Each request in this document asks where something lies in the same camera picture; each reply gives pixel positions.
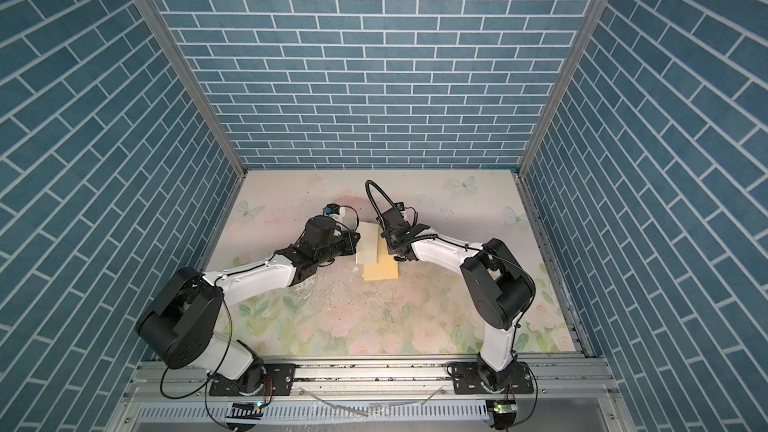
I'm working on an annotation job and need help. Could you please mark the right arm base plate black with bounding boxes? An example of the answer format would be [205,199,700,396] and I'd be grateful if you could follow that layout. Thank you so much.
[446,359,535,395]

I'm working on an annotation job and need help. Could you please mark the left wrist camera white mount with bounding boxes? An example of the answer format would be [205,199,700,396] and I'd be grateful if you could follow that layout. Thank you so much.
[323,203,349,220]

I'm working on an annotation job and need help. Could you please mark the right aluminium corner post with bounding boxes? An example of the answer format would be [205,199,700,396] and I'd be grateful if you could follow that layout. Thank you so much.
[518,0,609,177]

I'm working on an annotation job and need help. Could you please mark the controller board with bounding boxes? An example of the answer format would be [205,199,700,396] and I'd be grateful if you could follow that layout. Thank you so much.
[226,402,264,422]
[492,400,518,415]

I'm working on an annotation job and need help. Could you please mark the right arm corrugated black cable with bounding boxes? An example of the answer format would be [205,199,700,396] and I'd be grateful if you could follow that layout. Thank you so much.
[364,179,403,235]

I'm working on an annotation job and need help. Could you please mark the left aluminium corner post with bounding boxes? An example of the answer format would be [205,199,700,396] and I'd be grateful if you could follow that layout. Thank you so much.
[132,0,247,178]

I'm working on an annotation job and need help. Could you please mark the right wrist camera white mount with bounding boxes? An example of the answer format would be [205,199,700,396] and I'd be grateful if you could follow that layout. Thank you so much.
[383,207,413,230]

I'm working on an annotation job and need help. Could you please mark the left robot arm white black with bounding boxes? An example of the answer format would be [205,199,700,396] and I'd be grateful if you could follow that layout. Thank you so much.
[136,215,361,392]

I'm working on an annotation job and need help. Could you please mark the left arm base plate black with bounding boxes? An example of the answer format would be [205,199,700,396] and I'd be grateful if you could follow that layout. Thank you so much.
[209,363,296,398]

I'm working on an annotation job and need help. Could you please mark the right controller board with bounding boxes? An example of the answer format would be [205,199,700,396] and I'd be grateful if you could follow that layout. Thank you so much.
[492,400,518,415]

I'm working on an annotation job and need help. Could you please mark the white slotted cable duct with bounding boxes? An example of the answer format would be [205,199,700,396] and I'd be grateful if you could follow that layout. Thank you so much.
[137,400,489,425]

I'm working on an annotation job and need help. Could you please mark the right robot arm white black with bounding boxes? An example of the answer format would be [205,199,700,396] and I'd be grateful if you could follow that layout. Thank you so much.
[377,207,536,392]

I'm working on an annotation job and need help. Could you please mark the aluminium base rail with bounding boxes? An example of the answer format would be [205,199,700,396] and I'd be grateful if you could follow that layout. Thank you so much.
[122,357,619,403]

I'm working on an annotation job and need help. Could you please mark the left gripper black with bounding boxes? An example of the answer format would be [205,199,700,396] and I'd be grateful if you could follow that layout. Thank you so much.
[314,229,363,266]

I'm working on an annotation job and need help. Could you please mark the aluminium corner post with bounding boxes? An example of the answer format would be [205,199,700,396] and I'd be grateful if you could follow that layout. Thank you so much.
[132,0,247,178]
[518,0,609,177]

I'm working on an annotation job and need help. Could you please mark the left controller board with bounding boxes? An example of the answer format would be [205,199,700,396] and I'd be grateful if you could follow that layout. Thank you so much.
[226,402,264,422]

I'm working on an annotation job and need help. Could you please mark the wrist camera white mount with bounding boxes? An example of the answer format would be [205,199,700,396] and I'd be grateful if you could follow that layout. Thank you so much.
[383,207,413,230]
[323,203,349,220]

